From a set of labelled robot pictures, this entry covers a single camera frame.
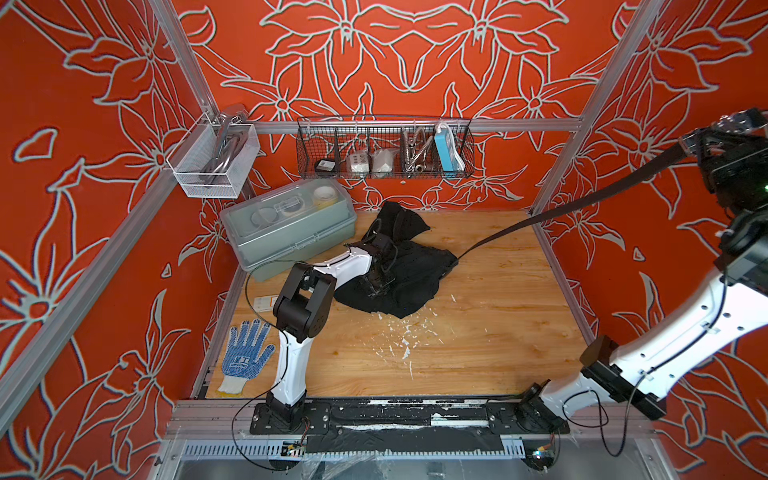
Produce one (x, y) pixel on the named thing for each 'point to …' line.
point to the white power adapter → (359, 163)
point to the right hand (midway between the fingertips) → (687, 129)
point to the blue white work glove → (245, 356)
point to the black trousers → (419, 267)
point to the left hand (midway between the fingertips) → (388, 290)
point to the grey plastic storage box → (278, 230)
